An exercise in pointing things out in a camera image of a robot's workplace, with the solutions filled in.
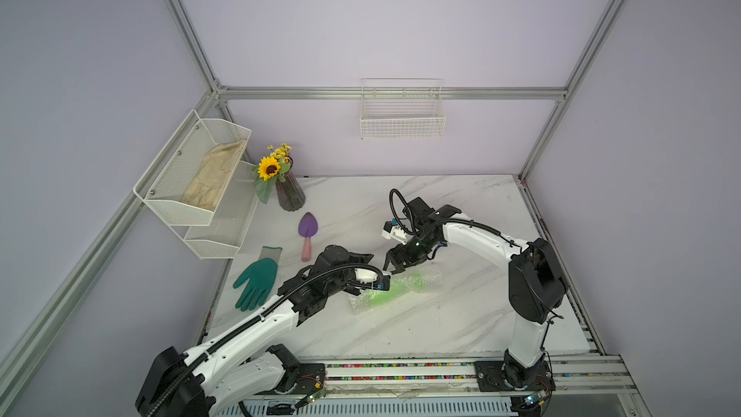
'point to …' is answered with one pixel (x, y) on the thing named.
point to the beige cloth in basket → (213, 174)
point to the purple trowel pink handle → (307, 227)
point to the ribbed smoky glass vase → (289, 193)
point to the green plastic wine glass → (398, 287)
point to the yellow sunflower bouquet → (270, 167)
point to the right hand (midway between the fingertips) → (396, 272)
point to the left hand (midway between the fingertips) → (364, 259)
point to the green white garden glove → (260, 276)
